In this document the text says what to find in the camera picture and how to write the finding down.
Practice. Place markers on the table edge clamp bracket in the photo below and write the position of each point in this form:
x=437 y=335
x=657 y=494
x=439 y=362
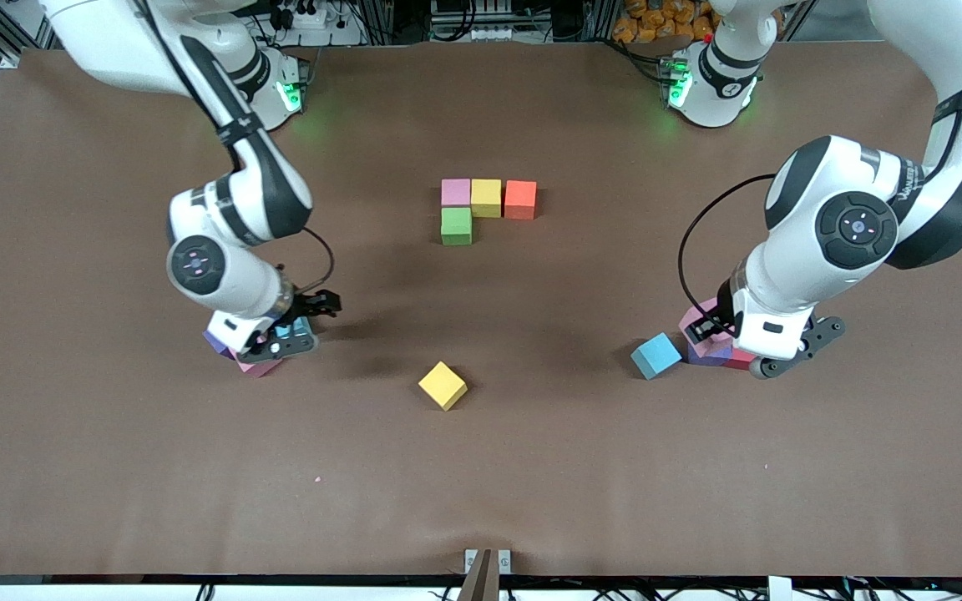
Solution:
x=488 y=576

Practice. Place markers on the cyan foam cube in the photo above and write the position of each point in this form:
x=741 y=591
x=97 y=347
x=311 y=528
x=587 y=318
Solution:
x=306 y=334
x=656 y=356

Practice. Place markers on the pink foam cube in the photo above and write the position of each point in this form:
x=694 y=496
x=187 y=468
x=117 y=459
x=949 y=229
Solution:
x=696 y=310
x=455 y=192
x=257 y=368

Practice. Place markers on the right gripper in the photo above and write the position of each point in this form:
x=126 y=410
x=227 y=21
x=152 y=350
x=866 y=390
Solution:
x=311 y=304

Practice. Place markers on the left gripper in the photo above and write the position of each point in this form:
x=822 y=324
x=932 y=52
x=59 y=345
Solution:
x=724 y=310

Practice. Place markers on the bag of orange snacks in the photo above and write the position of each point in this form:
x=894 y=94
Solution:
x=656 y=21

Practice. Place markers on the purple foam cube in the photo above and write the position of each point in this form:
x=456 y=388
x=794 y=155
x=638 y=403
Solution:
x=706 y=361
x=214 y=342

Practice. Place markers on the yellow foam cube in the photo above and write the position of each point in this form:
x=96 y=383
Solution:
x=443 y=386
x=486 y=197

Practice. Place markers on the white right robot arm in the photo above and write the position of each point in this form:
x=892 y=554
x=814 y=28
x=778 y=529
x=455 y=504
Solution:
x=113 y=50

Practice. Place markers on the slim white power strip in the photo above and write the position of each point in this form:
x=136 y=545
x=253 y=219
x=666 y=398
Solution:
x=489 y=33

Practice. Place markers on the orange foam cube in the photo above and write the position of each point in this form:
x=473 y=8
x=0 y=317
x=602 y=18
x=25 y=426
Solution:
x=520 y=199

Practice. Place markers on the brown table cover mat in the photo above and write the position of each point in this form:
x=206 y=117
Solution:
x=481 y=484

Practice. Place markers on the red foam cube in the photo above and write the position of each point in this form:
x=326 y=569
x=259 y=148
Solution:
x=740 y=361

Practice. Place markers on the green foam cube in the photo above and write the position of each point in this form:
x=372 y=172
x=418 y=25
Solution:
x=457 y=226

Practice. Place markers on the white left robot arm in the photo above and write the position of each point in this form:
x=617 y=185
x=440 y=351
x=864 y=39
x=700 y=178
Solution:
x=798 y=259

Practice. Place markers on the white paper tag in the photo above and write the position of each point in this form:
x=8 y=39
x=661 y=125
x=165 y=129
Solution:
x=779 y=589

